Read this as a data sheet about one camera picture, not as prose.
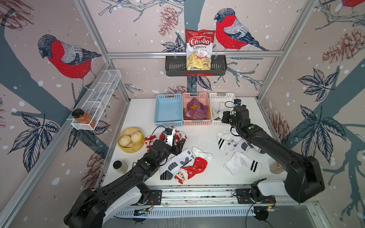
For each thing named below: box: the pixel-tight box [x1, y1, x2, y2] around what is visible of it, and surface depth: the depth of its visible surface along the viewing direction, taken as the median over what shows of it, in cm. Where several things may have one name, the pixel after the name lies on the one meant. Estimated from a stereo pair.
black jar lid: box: [112, 160, 123, 170], surface depth 77 cm
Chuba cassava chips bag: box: [185, 28, 216, 71], surface depth 87 cm
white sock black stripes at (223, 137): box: [216, 130, 243, 151], surface depth 95 cm
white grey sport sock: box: [218, 132, 266, 154], surface depth 94 cm
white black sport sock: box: [159, 148, 196, 181], surface depth 84 cm
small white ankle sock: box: [192, 146, 213, 161], surface depth 89 cm
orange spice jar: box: [71, 108, 97, 128], surface depth 63 cm
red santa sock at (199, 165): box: [173, 156, 208, 185], surface depth 83 cm
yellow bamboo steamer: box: [117, 126, 145, 154], surface depth 92 cm
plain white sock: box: [223, 152, 263, 177], surface depth 86 cm
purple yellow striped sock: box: [186, 97, 210, 120], surface depth 109 cm
